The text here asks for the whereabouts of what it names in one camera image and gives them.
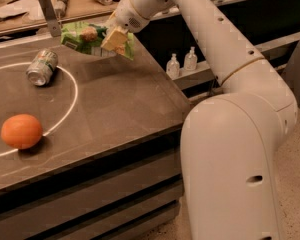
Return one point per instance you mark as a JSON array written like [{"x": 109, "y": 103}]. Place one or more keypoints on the left clear sanitizer bottle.
[{"x": 173, "y": 67}]

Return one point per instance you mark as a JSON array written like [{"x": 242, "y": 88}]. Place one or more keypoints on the green soda can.
[{"x": 42, "y": 67}]

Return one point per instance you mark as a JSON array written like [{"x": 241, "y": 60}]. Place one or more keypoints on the right clear sanitizer bottle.
[{"x": 190, "y": 60}]

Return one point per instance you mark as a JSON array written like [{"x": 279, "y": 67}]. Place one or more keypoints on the clear sanitizer bottle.
[
  {"x": 190, "y": 60},
  {"x": 173, "y": 67}
]

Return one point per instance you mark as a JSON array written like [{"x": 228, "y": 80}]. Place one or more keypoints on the green rice chip bag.
[{"x": 86, "y": 38}]

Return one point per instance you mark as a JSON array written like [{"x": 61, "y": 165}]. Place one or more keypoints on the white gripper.
[{"x": 130, "y": 14}]

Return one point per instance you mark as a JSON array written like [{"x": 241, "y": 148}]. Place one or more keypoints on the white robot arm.
[{"x": 228, "y": 140}]

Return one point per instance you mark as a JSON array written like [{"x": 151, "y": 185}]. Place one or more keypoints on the grey metal bracket left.
[{"x": 50, "y": 17}]

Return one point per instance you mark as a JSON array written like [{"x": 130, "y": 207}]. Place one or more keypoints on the orange fruit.
[{"x": 21, "y": 131}]

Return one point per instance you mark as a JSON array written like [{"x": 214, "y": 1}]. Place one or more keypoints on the white paper sheets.
[{"x": 31, "y": 8}]

